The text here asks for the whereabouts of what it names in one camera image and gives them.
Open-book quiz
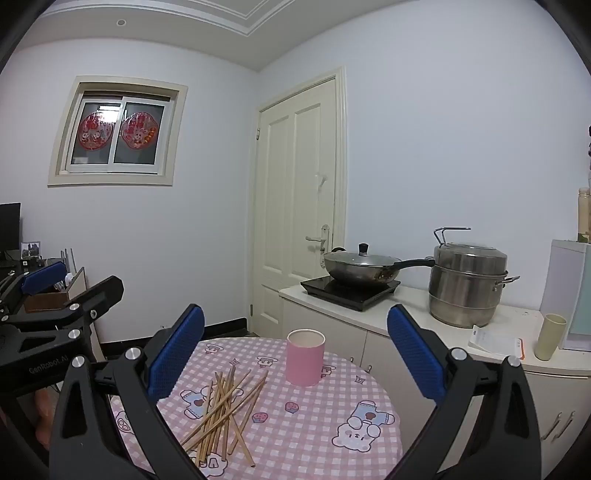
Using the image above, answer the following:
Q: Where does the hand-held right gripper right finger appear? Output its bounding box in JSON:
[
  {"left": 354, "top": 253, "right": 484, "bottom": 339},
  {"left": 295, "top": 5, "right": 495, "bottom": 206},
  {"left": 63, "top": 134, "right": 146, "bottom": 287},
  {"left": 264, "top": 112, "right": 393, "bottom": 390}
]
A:
[{"left": 387, "top": 304, "right": 542, "bottom": 480}]

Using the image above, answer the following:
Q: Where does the metal door handle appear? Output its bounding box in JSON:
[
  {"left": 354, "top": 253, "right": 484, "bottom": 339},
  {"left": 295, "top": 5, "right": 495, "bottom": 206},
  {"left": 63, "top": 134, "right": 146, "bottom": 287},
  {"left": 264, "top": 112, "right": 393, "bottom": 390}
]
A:
[{"left": 305, "top": 224, "right": 332, "bottom": 267}]

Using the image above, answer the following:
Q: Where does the stainless steel steamer pot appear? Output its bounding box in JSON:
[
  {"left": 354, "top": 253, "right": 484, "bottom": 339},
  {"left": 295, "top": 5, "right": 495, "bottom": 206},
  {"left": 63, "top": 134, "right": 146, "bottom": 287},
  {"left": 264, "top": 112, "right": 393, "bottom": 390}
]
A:
[{"left": 428, "top": 227, "right": 521, "bottom": 328}]

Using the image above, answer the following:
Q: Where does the bunch of wooden chopsticks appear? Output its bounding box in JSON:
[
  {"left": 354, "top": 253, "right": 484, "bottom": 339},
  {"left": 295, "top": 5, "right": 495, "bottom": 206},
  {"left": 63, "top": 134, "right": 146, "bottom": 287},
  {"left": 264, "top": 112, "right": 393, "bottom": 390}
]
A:
[{"left": 181, "top": 367, "right": 270, "bottom": 469}]

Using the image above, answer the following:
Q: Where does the white kitchen cabinet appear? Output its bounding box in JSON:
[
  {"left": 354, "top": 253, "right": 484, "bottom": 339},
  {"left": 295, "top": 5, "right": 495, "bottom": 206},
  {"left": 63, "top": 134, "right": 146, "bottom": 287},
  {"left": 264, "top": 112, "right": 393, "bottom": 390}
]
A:
[{"left": 278, "top": 281, "right": 591, "bottom": 480}]

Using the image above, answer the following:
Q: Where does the black monitor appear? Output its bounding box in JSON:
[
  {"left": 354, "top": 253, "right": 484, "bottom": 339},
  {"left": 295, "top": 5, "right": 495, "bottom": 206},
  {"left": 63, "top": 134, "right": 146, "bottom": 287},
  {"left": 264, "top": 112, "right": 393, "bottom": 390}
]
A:
[{"left": 0, "top": 202, "right": 22, "bottom": 266}]

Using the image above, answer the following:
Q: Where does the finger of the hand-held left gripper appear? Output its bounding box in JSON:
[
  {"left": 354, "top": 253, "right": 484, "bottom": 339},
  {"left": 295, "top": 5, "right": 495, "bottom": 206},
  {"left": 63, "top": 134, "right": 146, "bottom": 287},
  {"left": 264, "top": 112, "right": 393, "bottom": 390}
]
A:
[
  {"left": 0, "top": 259, "right": 66, "bottom": 319},
  {"left": 0, "top": 275, "right": 125, "bottom": 329}
]

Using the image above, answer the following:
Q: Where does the pink cup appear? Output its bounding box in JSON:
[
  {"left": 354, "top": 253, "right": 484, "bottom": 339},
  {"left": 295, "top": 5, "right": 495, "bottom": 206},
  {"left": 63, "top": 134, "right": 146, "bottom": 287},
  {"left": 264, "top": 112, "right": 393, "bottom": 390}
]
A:
[{"left": 285, "top": 329, "right": 326, "bottom": 387}]

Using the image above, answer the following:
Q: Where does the cream panel door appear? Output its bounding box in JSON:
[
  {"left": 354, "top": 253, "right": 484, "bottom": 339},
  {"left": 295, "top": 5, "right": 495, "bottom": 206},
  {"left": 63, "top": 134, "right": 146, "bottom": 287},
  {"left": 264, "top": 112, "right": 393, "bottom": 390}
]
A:
[{"left": 252, "top": 66, "right": 347, "bottom": 337}]

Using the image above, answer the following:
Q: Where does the white packet orange edge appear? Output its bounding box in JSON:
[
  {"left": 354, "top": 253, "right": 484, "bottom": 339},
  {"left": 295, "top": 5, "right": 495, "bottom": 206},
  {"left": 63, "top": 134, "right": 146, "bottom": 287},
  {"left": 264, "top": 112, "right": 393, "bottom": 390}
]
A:
[{"left": 468, "top": 324, "right": 527, "bottom": 361}]

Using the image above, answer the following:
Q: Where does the red round window decoration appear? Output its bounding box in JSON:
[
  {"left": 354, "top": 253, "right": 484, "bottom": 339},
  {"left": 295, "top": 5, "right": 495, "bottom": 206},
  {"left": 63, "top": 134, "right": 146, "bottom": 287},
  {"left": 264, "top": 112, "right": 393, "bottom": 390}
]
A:
[
  {"left": 78, "top": 111, "right": 115, "bottom": 149},
  {"left": 121, "top": 112, "right": 157, "bottom": 149}
]

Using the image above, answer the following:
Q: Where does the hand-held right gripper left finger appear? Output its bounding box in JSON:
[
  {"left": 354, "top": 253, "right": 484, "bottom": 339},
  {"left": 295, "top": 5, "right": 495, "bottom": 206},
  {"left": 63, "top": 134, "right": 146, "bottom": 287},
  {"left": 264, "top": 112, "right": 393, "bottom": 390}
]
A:
[{"left": 48, "top": 302, "right": 206, "bottom": 480}]

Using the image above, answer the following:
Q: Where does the black induction cooker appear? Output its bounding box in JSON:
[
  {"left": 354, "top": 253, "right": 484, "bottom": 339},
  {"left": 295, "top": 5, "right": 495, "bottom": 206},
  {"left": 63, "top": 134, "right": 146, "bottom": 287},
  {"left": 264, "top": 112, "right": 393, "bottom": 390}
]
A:
[{"left": 300, "top": 276, "right": 402, "bottom": 312}]

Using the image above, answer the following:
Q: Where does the pale green cup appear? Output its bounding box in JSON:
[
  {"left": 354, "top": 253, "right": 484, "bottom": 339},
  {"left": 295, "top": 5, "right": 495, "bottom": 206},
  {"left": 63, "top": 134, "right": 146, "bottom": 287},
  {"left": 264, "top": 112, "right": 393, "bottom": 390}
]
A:
[{"left": 534, "top": 314, "right": 568, "bottom": 361}]

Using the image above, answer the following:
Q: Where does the cream framed window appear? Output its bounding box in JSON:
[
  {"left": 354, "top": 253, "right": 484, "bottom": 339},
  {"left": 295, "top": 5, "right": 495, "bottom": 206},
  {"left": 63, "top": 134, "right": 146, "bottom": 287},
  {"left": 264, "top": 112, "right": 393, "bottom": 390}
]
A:
[{"left": 47, "top": 75, "right": 188, "bottom": 175}]

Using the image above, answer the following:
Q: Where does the steel wok black handle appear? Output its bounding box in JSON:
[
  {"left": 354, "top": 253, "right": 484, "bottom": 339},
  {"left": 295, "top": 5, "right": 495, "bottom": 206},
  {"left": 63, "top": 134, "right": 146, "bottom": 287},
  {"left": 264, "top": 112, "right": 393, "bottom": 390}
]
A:
[{"left": 323, "top": 251, "right": 436, "bottom": 284}]

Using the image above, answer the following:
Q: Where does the person's left hand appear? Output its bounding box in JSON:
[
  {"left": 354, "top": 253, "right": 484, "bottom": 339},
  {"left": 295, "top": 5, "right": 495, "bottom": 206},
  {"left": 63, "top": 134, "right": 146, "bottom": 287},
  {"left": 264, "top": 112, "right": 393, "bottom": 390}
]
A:
[{"left": 34, "top": 387, "right": 63, "bottom": 448}]

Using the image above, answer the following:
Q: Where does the pale rectangular countertop appliance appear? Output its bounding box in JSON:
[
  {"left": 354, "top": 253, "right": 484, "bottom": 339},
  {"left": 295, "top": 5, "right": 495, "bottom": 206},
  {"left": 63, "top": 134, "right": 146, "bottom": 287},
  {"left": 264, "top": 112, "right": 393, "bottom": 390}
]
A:
[{"left": 539, "top": 239, "right": 591, "bottom": 352}]

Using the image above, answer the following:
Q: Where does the pink checked tablecloth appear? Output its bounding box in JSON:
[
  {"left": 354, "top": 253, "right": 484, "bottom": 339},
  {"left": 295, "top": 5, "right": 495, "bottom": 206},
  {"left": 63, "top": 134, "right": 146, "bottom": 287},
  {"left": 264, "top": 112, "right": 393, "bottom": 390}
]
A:
[{"left": 108, "top": 337, "right": 402, "bottom": 480}]

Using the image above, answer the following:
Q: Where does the glass wok lid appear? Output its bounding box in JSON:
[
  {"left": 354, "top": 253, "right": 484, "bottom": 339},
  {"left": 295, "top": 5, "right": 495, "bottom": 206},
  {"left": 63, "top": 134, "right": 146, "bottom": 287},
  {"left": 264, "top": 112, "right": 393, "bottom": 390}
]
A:
[{"left": 324, "top": 243, "right": 402, "bottom": 269}]

